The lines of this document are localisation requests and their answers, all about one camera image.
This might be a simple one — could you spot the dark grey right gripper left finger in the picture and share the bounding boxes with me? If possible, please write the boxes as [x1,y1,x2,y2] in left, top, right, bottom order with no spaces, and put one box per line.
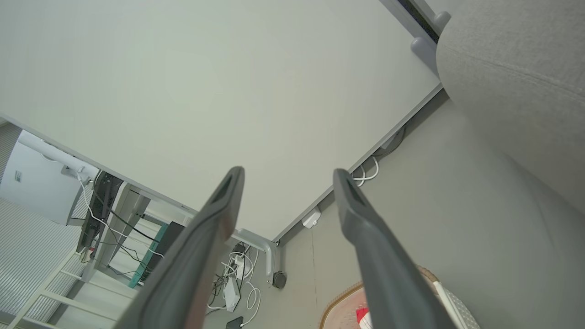
[114,166,245,329]

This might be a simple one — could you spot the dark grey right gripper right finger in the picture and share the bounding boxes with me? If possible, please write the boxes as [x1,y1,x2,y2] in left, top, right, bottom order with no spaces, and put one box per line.
[333,169,457,329]

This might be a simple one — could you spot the grey fabric sofa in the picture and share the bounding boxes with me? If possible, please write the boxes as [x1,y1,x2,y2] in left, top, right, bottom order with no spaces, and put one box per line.
[436,0,585,329]

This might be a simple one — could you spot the teal framed board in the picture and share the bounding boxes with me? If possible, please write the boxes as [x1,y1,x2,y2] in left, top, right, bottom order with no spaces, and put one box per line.
[128,223,170,289]

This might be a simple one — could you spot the white power strip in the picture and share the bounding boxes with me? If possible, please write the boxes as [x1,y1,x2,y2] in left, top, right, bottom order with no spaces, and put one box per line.
[223,276,242,313]

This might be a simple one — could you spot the cream perforated laundry basket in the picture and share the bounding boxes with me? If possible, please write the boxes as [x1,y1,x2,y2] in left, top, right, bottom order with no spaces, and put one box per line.
[319,266,480,329]

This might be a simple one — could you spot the grey partition foot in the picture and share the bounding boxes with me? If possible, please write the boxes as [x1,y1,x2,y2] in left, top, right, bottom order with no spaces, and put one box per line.
[410,36,440,74]
[232,228,278,287]
[432,11,452,33]

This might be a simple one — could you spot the black computer monitor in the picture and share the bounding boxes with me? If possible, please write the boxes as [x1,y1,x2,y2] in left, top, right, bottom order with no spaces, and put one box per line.
[76,171,124,255]

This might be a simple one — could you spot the large white partition panel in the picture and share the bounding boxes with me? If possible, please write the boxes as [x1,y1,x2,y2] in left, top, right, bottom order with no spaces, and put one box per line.
[0,0,443,242]

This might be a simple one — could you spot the long white charging cable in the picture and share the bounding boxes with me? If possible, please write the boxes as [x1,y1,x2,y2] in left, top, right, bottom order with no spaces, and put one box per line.
[240,256,262,328]

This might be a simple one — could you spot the white desk frame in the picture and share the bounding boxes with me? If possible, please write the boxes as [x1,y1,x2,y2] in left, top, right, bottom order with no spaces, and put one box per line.
[97,182,198,271]

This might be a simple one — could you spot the small white wall box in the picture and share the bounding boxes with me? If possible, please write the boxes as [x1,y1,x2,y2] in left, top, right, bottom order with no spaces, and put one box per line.
[302,207,322,229]

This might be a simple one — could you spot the white looped floor cable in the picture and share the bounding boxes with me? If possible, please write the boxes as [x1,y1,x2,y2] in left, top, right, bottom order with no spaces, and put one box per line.
[351,155,380,187]

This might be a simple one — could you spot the thin black floor cable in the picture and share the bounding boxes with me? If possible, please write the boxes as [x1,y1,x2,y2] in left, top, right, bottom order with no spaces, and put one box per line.
[378,127,407,159]

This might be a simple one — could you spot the white rail frame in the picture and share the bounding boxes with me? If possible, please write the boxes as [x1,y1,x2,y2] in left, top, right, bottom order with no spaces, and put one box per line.
[8,249,138,329]

